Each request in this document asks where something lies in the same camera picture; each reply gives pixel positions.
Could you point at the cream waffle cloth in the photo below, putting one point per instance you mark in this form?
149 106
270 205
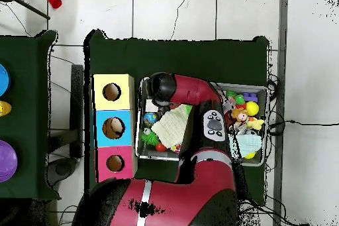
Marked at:
172 125

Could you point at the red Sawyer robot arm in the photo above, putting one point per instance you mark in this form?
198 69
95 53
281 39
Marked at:
196 90

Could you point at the wooden box with three holes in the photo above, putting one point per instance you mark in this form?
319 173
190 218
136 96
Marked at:
100 120

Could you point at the clear mesh bin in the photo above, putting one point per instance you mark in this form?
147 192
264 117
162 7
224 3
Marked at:
261 90

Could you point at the plain wooden cube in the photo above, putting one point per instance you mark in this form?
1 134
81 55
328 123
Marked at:
151 106

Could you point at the globe print ball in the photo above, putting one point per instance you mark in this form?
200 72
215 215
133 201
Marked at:
150 118

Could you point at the green spiky ball with eyes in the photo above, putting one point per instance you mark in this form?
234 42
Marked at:
149 138

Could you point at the small red ball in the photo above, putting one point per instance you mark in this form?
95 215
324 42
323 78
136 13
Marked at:
160 147

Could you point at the dark green table cloth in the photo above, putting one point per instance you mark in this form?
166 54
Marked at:
185 59

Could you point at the brown plush animal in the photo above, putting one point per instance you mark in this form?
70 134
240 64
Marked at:
239 114

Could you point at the purple building brick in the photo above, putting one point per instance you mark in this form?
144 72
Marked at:
250 97

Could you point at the yellow smiley ball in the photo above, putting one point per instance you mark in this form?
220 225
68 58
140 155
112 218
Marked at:
252 108

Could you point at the mint waffle cloth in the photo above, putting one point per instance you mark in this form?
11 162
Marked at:
249 143

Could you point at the yellow plush duck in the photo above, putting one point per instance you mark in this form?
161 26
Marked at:
255 123

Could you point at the green cloth of side table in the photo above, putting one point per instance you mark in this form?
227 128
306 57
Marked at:
26 117

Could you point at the red plastic cup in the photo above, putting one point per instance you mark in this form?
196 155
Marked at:
54 1

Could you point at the yellow toy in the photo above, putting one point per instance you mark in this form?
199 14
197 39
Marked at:
4 108

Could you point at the purple ball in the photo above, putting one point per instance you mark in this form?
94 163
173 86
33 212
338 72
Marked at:
7 161

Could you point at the black tripod stand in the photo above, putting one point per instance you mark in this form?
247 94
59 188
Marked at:
31 10

